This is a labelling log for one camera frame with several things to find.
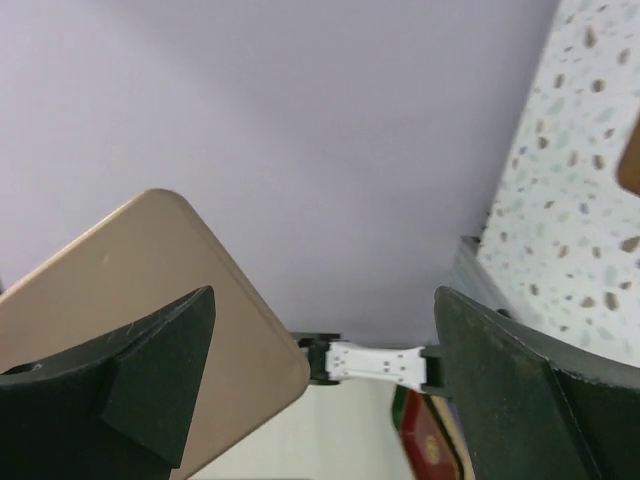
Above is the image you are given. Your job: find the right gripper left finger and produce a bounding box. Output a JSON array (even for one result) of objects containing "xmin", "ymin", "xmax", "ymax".
[{"xmin": 1, "ymin": 286, "xmax": 216, "ymax": 479}]

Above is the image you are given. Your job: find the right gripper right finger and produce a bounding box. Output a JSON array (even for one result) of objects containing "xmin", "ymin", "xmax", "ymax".
[{"xmin": 434, "ymin": 287, "xmax": 639, "ymax": 479}]

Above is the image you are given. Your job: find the gold tin lid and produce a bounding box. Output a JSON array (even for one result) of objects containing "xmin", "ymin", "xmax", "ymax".
[{"xmin": 1, "ymin": 189, "xmax": 309, "ymax": 479}]

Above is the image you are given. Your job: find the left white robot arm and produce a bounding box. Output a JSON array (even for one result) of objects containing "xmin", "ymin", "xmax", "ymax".
[{"xmin": 292, "ymin": 332, "xmax": 450, "ymax": 398}]

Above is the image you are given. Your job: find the gold cookie tin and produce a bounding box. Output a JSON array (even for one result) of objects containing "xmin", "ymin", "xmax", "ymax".
[{"xmin": 616, "ymin": 120, "xmax": 640, "ymax": 197}]

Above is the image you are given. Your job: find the aluminium rail frame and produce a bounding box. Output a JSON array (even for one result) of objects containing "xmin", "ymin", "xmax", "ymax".
[{"xmin": 450, "ymin": 236, "xmax": 514, "ymax": 319}]

